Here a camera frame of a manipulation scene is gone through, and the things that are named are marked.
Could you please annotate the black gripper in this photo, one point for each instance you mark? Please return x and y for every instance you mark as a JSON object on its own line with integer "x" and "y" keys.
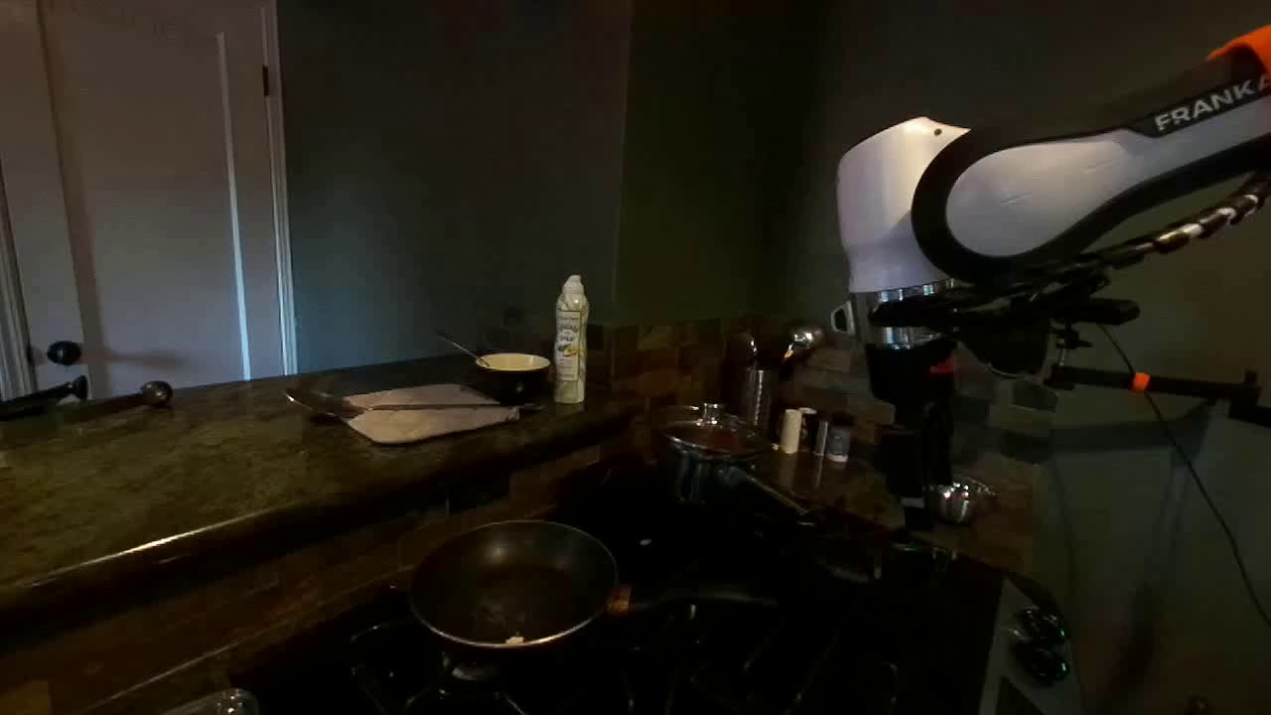
{"x": 911, "y": 373}

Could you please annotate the black frying pan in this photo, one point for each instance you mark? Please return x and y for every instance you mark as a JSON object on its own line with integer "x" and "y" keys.
{"x": 524, "y": 587}

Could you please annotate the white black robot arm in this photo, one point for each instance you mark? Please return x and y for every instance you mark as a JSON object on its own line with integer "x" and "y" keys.
{"x": 994, "y": 235}

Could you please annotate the dark pepper shaker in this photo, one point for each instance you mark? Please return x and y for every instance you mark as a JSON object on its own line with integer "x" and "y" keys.
{"x": 840, "y": 440}

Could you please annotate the white salt shaker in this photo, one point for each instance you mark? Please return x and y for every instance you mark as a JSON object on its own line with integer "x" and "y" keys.
{"x": 793, "y": 430}

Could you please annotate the crumpled foil ball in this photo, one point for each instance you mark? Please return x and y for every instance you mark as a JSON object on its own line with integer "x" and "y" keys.
{"x": 962, "y": 502}

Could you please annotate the white spray bottle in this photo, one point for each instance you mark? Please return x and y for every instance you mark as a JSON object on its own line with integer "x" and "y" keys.
{"x": 568, "y": 350}

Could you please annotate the black rod with orange clamp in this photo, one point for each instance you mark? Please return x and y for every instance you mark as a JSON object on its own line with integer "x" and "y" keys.
{"x": 1244, "y": 398}

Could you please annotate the dark bowl with cream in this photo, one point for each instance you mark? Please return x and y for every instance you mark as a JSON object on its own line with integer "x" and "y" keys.
{"x": 513, "y": 375}

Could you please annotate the metal knife on towel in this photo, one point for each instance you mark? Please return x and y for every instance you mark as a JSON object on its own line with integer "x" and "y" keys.
{"x": 319, "y": 403}

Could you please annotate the white door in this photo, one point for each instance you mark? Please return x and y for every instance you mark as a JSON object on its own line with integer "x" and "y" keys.
{"x": 144, "y": 191}

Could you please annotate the black door knob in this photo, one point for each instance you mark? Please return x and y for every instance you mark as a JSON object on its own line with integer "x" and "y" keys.
{"x": 65, "y": 350}

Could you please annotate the black handle utensil on counter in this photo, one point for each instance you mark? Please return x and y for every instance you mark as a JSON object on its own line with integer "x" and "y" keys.
{"x": 75, "y": 407}

